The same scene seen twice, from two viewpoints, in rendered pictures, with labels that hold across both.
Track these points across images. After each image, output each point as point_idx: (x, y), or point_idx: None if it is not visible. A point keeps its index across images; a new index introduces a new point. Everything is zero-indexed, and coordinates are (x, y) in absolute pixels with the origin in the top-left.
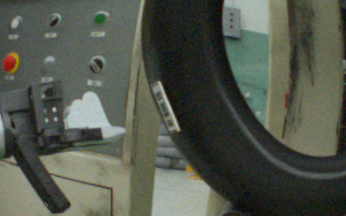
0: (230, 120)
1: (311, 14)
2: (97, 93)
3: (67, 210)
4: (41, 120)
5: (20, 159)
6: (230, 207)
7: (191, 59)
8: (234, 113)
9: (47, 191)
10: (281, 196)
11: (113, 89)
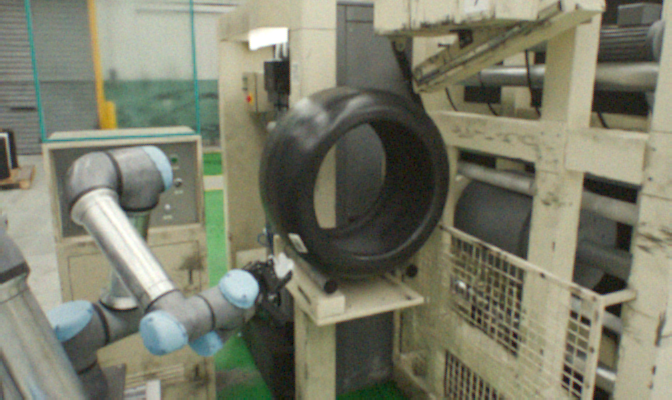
0: (326, 243)
1: None
2: (181, 196)
3: (172, 262)
4: (270, 282)
5: (258, 308)
6: (321, 273)
7: (308, 223)
8: (328, 240)
9: (277, 318)
10: (354, 270)
11: (189, 193)
